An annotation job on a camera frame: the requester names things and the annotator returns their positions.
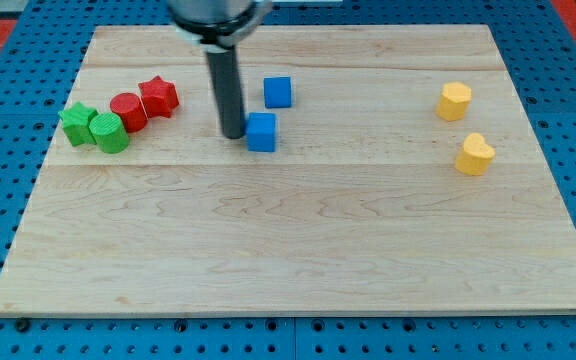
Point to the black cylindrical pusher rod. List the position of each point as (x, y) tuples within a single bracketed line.
[(227, 90)]

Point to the yellow hexagon block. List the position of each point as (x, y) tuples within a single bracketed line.
[(455, 98)]

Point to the blue cube upper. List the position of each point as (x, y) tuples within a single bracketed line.
[(277, 92)]

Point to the blue cube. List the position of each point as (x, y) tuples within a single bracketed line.
[(277, 92), (261, 132)]

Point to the blue cube lower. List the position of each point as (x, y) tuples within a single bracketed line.
[(261, 132)]

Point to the red star block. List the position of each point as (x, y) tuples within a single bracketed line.
[(159, 97)]

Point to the red cylinder block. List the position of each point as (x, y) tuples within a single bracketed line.
[(129, 108)]

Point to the green cylinder block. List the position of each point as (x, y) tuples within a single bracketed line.
[(109, 133)]

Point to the green star block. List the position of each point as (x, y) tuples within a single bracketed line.
[(75, 124)]

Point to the light wooden board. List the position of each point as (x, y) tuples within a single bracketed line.
[(359, 212)]

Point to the yellow heart block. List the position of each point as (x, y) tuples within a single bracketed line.
[(474, 156)]

